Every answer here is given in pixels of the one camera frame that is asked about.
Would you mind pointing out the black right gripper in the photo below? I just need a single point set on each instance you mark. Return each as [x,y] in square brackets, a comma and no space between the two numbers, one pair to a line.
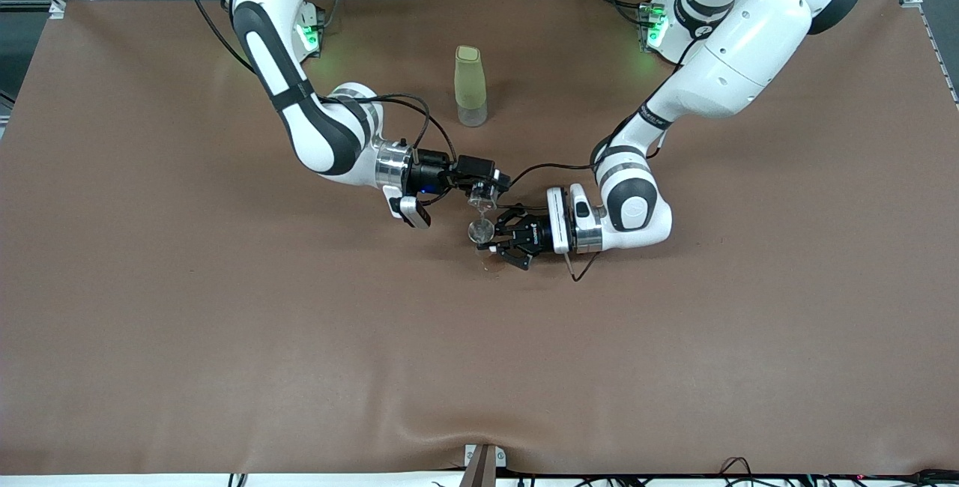
[431,170]

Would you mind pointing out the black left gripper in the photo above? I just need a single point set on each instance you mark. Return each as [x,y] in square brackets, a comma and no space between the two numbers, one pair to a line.
[535,232]

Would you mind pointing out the clear glass cup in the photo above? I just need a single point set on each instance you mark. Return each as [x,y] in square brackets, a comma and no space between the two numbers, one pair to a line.
[483,202]

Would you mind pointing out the steel jigger measuring cup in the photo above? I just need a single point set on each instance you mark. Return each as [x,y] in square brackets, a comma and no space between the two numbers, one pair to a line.
[480,231]

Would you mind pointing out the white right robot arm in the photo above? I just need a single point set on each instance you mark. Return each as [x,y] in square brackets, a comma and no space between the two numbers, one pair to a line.
[322,135]

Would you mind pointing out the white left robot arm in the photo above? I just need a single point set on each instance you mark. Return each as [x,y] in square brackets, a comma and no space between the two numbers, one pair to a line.
[749,45]

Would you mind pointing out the green bottle with clear base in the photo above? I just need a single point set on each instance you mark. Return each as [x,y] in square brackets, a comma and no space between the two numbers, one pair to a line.
[470,82]

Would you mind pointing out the brown table mat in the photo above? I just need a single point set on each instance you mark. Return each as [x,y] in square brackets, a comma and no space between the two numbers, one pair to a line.
[479,360]

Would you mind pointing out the metal table edge bracket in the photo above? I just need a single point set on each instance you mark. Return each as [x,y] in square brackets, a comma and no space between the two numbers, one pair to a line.
[500,457]

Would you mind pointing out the brown stand post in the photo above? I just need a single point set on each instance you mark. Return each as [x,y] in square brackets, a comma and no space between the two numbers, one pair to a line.
[479,472]

